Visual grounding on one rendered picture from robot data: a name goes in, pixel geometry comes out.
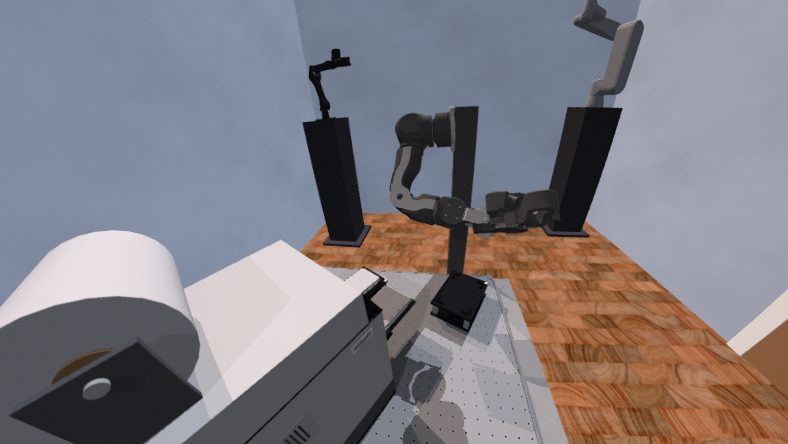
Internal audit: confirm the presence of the white material roll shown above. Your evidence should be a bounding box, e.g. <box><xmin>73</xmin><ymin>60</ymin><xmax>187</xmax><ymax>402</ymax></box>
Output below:
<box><xmin>0</xmin><ymin>230</ymin><xmax>200</xmax><ymax>444</ymax></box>

